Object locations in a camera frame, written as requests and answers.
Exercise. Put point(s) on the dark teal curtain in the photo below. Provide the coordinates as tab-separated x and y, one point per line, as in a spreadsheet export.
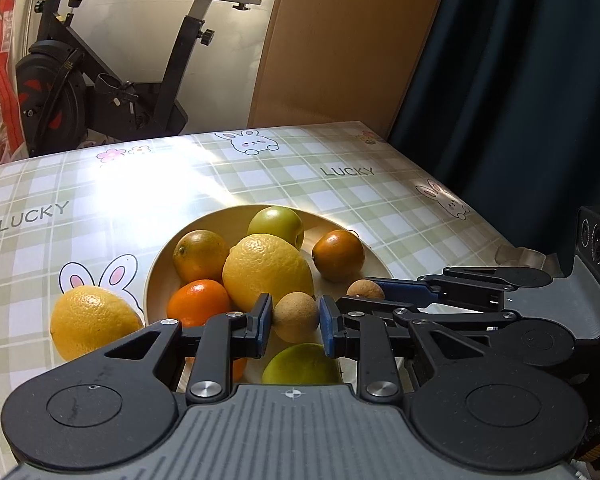
520	85

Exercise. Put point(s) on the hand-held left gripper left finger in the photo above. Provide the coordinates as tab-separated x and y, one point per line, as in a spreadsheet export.
263	325

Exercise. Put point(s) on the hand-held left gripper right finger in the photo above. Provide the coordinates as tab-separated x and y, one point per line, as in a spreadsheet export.
327	327

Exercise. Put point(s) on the brown longan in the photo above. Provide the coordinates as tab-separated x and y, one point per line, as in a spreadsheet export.
362	291
295	317

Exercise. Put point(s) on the cream round plate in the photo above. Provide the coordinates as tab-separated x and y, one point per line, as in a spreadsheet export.
325	222

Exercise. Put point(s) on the small bright orange tangerine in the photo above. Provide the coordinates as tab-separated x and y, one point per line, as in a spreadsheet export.
197	302
239	367

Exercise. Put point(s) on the yellow lemon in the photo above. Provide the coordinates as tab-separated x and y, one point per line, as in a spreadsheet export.
265	270
92	325

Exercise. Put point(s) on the green jujube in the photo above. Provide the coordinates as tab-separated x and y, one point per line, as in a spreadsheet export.
300	367
275	222

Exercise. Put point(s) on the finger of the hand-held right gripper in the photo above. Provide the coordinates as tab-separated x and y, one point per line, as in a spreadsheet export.
460	316
405	291

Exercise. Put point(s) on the green checked rabbit tablecloth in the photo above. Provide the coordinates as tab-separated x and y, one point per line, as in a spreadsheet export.
180	175

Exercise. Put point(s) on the brown cardboard panel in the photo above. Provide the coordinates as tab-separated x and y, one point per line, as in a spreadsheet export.
340	35

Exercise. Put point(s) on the greenish orange tangerine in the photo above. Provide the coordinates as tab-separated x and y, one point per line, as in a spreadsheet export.
338	255
200	255

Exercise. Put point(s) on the black exercise bike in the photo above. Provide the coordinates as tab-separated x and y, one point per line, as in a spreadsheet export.
70	75

